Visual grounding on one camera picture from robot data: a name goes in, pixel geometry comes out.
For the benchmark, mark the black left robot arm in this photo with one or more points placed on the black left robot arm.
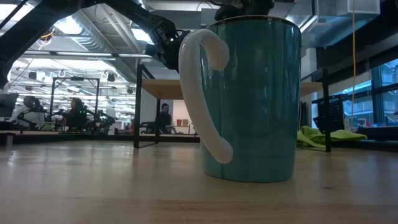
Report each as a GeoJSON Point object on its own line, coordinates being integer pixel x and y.
{"type": "Point", "coordinates": [25, 28]}

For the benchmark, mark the wooden shelf black metal legs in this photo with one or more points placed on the wooden shelf black metal legs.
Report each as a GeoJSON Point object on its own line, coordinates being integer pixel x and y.
{"type": "Point", "coordinates": [161, 88]}

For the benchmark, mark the person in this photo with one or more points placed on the person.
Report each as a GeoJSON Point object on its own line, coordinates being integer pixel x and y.
{"type": "Point", "coordinates": [29, 113]}
{"type": "Point", "coordinates": [76, 115]}
{"type": "Point", "coordinates": [163, 119]}

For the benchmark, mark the small red background cup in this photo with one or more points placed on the small red background cup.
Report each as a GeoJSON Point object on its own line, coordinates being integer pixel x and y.
{"type": "Point", "coordinates": [179, 122]}

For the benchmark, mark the black perforated panel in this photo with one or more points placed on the black perforated panel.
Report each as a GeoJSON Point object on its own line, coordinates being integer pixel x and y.
{"type": "Point", "coordinates": [334, 112]}

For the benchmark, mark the green cloth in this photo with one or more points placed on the green cloth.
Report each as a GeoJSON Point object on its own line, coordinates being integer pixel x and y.
{"type": "Point", "coordinates": [311, 137]}

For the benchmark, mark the background dark monitor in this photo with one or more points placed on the background dark monitor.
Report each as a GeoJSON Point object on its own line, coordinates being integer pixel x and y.
{"type": "Point", "coordinates": [7, 104]}

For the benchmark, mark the background black robot frame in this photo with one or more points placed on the background black robot frame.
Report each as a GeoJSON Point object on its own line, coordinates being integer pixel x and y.
{"type": "Point", "coordinates": [74, 79]}

